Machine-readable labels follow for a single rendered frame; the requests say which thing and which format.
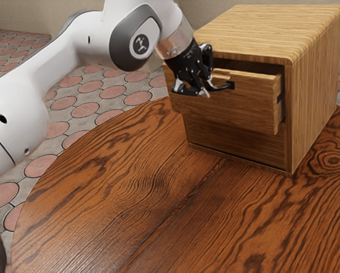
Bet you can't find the light wooden drawer cabinet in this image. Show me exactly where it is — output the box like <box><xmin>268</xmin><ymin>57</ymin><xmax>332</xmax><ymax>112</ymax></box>
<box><xmin>184</xmin><ymin>3</ymin><xmax>340</xmax><ymax>176</ymax></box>

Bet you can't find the light wooden drawer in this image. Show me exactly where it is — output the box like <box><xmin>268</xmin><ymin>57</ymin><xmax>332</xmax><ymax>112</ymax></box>
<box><xmin>162</xmin><ymin>61</ymin><xmax>287</xmax><ymax>136</ymax></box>

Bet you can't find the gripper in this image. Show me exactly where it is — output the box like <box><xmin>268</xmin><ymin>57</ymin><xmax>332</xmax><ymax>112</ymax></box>
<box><xmin>163</xmin><ymin>40</ymin><xmax>217</xmax><ymax>100</ymax></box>

